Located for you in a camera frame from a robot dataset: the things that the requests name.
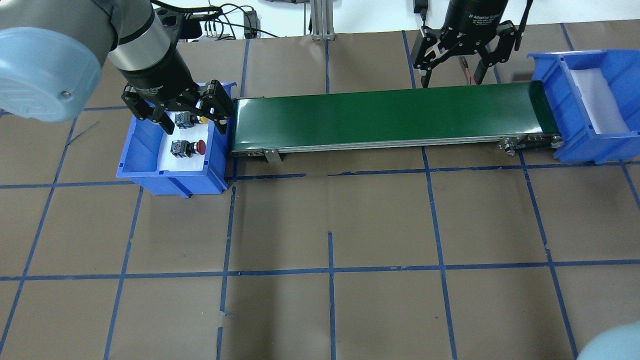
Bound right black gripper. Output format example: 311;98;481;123
413;10;519;89

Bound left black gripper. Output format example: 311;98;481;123
121;48;233;135

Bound yellow push button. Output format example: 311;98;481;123
174;111;210;130

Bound red push button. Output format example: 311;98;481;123
169;139;206;158

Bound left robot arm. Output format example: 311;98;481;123
0;0;234;135

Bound white foam pad left bin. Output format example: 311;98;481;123
157;111;216;172

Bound white foam pad bin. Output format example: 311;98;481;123
569;68;630;135
157;111;216;172

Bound left blue plastic bin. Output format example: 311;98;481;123
116;81;238;199

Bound blue plastic bin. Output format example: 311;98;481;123
116;81;238;199
529;48;640;164

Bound green conveyor belt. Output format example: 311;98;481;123
230;80;564;162

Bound right blue plastic bin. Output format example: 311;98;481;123
529;48;640;164

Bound white foam pad right bin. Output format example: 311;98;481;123
569;68;630;135

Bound aluminium frame post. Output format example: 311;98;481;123
309;0;336;41

